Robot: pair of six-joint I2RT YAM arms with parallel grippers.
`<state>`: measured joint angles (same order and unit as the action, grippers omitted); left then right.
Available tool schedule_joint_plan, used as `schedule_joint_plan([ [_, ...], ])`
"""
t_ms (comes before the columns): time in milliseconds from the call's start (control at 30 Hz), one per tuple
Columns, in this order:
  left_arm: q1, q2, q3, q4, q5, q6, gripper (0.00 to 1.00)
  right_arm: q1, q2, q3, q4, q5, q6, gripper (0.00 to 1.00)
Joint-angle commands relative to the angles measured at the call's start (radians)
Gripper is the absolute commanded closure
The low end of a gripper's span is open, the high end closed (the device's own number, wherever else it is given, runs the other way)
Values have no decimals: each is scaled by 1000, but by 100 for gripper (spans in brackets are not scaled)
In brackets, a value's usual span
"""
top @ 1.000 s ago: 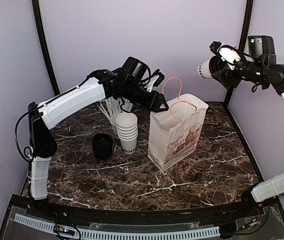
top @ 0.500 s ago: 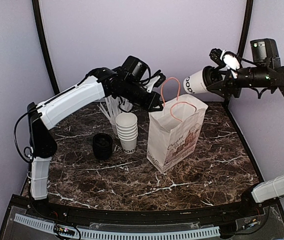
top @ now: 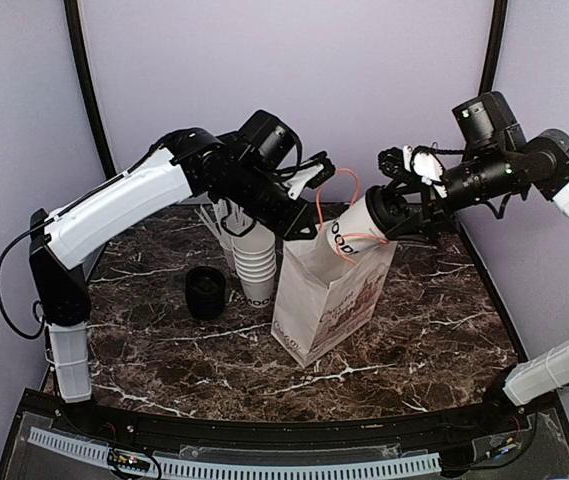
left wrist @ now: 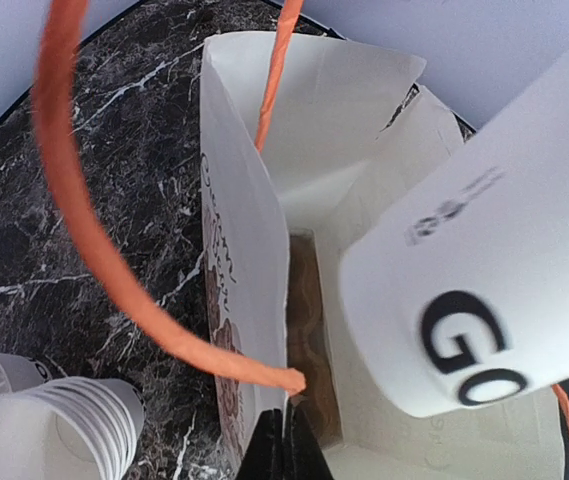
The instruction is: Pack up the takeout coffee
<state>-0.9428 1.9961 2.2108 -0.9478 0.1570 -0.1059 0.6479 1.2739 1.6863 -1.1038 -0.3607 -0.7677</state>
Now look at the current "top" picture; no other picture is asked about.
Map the single black cup lid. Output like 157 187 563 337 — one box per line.
365 185 410 240

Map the black front table rail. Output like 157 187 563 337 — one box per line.
23 391 545 455

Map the white cup holding straws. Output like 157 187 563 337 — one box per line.
219 231 236 273

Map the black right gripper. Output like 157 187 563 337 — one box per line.
384 144 519 244

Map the printed paper takeout bag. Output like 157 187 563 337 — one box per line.
271 219 397 367

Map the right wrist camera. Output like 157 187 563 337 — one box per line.
452 91 526 151

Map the grey slotted cable duct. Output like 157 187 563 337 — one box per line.
26 427 442 479

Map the single white paper cup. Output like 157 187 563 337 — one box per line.
326 197 388 257

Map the black right corner post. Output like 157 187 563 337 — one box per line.
456 0 510 236

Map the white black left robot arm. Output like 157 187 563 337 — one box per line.
19 126 331 436

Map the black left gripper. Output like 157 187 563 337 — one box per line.
217 161 319 242

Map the stack of white paper cups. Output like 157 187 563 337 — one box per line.
232 224 277 309

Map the bundle of wrapped white straws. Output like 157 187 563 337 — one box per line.
196 200 256 242

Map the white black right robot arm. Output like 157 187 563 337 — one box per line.
365 127 569 434

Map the black corner post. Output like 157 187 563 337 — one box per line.
63 0 116 179
456 0 510 236

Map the black left corner post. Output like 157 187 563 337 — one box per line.
63 0 116 179

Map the stack of black cup lids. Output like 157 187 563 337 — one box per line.
185 266 226 320

